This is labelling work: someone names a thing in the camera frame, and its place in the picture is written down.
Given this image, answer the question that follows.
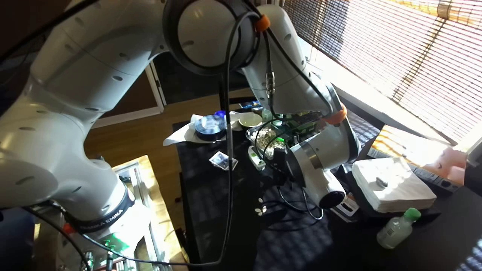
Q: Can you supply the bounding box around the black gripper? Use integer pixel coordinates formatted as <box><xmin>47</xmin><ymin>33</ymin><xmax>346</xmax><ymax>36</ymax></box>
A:
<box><xmin>272</xmin><ymin>140</ymin><xmax>298</xmax><ymax>179</ymax></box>

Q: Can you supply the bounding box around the blue bowl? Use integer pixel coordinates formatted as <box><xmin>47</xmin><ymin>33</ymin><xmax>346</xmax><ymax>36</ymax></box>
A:
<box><xmin>192</xmin><ymin>111</ymin><xmax>227</xmax><ymax>141</ymax></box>

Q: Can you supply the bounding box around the playing card deck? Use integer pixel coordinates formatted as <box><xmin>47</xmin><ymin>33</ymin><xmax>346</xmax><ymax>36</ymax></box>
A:
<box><xmin>207</xmin><ymin>150</ymin><xmax>239</xmax><ymax>171</ymax></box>

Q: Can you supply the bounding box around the blue snack packet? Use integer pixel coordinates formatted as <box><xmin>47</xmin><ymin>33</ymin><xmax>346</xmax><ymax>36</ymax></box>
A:
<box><xmin>239</xmin><ymin>99</ymin><xmax>264</xmax><ymax>113</ymax></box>

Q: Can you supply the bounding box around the small white device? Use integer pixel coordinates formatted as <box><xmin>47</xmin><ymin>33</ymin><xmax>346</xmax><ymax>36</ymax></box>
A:
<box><xmin>331</xmin><ymin>193</ymin><xmax>359</xmax><ymax>220</ymax></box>

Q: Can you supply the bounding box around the white paper sheet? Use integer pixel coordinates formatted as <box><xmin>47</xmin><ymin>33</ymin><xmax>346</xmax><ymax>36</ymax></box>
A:
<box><xmin>162</xmin><ymin>111</ymin><xmax>242</xmax><ymax>147</ymax></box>

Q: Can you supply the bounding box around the white cardboard box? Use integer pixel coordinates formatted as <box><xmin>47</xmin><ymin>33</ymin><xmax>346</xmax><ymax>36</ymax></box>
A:
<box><xmin>350</xmin><ymin>156</ymin><xmax>438</xmax><ymax>214</ymax></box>

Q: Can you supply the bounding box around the yellow snack box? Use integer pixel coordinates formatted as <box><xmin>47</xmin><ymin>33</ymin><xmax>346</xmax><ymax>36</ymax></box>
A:
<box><xmin>371</xmin><ymin>123</ymin><xmax>471</xmax><ymax>193</ymax></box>

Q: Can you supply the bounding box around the sanitizer bottle with green cap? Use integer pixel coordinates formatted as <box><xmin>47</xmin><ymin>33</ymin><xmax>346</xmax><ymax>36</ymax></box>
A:
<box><xmin>374</xmin><ymin>206</ymin><xmax>423</xmax><ymax>251</ymax></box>

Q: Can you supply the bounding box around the white framed panel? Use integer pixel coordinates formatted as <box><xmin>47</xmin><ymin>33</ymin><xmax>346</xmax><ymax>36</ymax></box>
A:
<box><xmin>91</xmin><ymin>65</ymin><xmax>166</xmax><ymax>129</ymax></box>

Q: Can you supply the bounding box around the wide window blind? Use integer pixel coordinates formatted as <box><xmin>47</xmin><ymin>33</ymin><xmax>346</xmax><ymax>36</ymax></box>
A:
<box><xmin>279</xmin><ymin>0</ymin><xmax>482</xmax><ymax>144</ymax></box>

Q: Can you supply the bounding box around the thick black cable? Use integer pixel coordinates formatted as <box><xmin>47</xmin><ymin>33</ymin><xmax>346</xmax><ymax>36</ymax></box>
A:
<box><xmin>28</xmin><ymin>9</ymin><xmax>267</xmax><ymax>269</ymax></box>

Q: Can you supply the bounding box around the thin black cable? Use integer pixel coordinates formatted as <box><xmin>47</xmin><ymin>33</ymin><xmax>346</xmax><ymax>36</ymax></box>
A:
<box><xmin>249</xmin><ymin>117</ymin><xmax>328</xmax><ymax>226</ymax></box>

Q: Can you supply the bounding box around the white window frame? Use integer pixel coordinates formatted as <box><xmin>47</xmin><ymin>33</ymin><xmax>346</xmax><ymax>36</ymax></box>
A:
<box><xmin>310</xmin><ymin>47</ymin><xmax>482</xmax><ymax>152</ymax></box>

